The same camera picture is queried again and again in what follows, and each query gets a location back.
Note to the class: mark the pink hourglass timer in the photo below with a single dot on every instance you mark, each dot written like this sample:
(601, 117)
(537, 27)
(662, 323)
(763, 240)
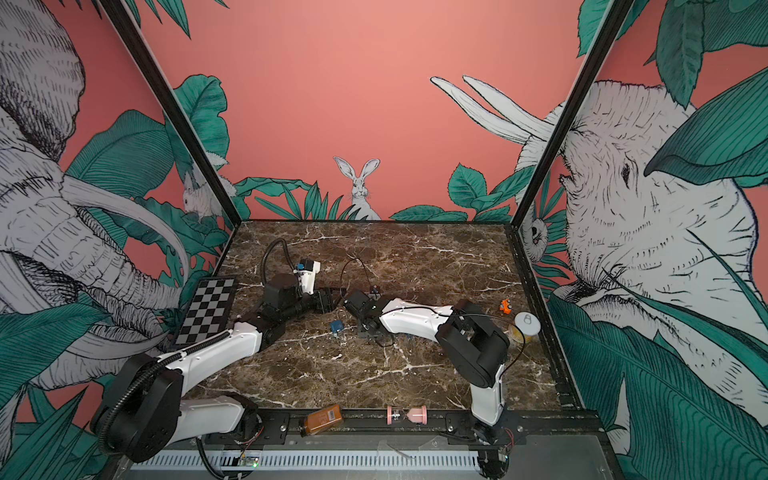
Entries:
(414, 415)

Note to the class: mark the yellow white can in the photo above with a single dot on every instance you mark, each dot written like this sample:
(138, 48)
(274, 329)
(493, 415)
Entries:
(525, 327)

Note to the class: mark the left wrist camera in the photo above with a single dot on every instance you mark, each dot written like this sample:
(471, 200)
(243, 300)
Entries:
(306, 271)

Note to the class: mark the orange box device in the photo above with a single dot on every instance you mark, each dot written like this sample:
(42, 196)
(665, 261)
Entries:
(321, 420)

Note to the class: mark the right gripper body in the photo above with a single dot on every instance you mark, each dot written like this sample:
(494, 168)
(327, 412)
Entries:
(363, 329)

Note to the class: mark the checkerboard calibration board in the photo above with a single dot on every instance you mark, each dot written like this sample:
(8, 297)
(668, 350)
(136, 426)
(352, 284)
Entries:
(209, 310)

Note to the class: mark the small orange toy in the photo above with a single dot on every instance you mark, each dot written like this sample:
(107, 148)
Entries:
(505, 307)

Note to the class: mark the left blue padlock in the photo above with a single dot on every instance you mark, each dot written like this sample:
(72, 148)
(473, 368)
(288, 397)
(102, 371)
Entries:
(337, 328)

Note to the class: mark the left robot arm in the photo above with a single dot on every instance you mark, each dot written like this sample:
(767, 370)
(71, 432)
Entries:
(144, 409)

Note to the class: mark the black base frame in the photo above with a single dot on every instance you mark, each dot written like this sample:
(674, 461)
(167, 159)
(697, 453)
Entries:
(273, 426)

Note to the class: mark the white perforated rail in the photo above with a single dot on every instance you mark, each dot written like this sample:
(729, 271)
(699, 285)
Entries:
(285, 460)

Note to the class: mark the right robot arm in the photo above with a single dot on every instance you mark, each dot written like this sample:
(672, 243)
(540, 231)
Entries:
(474, 344)

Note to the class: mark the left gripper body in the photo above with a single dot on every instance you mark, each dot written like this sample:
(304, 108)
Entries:
(314, 302)

